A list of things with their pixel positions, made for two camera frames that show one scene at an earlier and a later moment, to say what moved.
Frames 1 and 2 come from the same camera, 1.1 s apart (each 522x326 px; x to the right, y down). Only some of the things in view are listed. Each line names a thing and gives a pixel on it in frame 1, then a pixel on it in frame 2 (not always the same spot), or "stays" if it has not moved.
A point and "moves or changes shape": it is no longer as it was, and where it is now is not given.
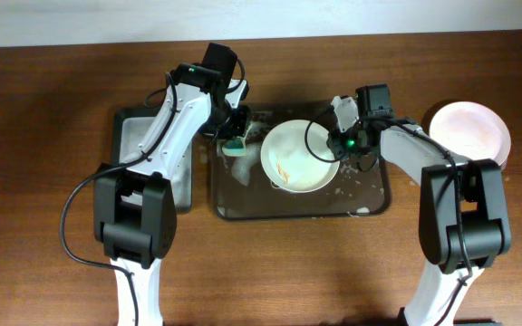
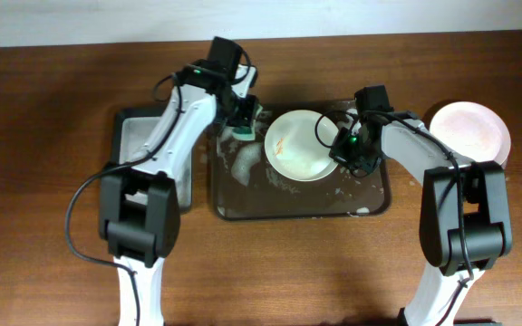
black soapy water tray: (129, 128) stays
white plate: (471, 130) stays
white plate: (295, 157) moves or changes shape
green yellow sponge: (234, 148) → (245, 133)
